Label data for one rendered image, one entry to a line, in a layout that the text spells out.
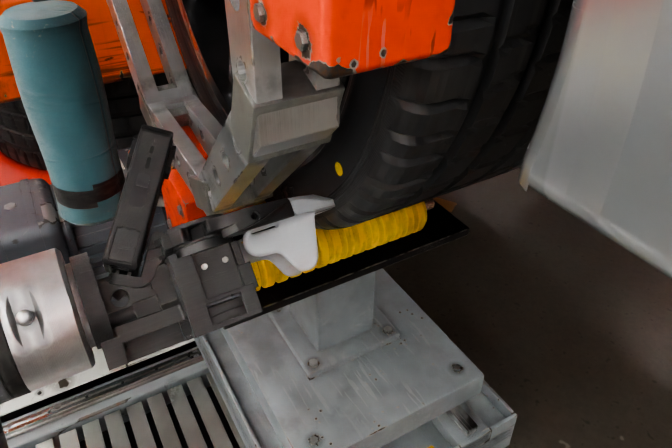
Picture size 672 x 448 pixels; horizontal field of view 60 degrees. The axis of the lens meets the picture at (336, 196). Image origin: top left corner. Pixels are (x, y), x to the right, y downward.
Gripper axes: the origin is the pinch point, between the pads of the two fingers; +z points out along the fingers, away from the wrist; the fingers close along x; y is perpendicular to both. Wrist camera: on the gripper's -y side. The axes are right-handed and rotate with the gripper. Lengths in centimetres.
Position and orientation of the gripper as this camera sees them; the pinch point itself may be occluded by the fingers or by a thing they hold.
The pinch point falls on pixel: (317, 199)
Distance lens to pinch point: 50.3
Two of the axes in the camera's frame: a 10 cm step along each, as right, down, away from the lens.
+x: 3.5, -2.4, -9.1
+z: 8.7, -2.8, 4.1
